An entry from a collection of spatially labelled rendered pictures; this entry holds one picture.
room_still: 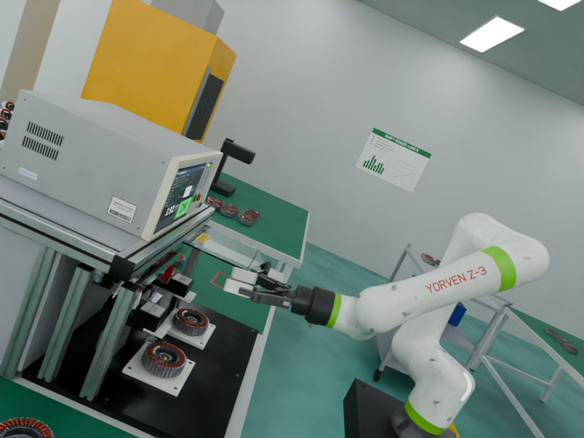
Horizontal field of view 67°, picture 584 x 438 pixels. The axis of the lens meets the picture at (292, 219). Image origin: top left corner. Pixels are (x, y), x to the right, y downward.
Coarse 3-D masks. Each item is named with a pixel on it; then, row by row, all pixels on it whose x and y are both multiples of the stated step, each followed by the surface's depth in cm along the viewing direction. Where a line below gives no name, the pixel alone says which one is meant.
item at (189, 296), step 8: (144, 272) 136; (176, 272) 140; (168, 280) 137; (176, 280) 135; (184, 280) 137; (192, 280) 139; (152, 288) 136; (168, 288) 134; (176, 288) 134; (184, 288) 134; (152, 296) 139; (176, 296) 135; (184, 296) 135; (192, 296) 138
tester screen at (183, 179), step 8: (200, 168) 119; (176, 176) 101; (184, 176) 107; (192, 176) 115; (200, 176) 123; (176, 184) 103; (184, 184) 110; (192, 184) 119; (176, 192) 107; (184, 192) 114; (168, 200) 102; (176, 200) 110; (184, 200) 118; (176, 208) 113; (160, 216) 102; (168, 216) 109
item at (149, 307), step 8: (104, 304) 110; (144, 304) 114; (152, 304) 115; (136, 312) 110; (144, 312) 110; (152, 312) 112; (160, 312) 113; (128, 320) 111; (136, 320) 111; (144, 320) 111; (152, 320) 111; (160, 320) 112; (144, 328) 111; (152, 328) 111; (160, 328) 114; (168, 328) 115; (160, 336) 112
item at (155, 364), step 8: (152, 344) 117; (160, 344) 118; (144, 352) 114; (152, 352) 114; (160, 352) 118; (168, 352) 119; (176, 352) 118; (144, 360) 112; (152, 360) 111; (160, 360) 112; (168, 360) 115; (176, 360) 116; (184, 360) 116; (152, 368) 111; (160, 368) 110; (168, 368) 111; (176, 368) 112; (168, 376) 112
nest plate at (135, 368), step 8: (144, 344) 121; (136, 360) 114; (128, 368) 109; (136, 368) 111; (144, 368) 112; (184, 368) 119; (136, 376) 109; (144, 376) 109; (152, 376) 111; (160, 376) 112; (176, 376) 115; (184, 376) 116; (152, 384) 109; (160, 384) 109; (168, 384) 110; (176, 384) 112; (168, 392) 109; (176, 392) 109
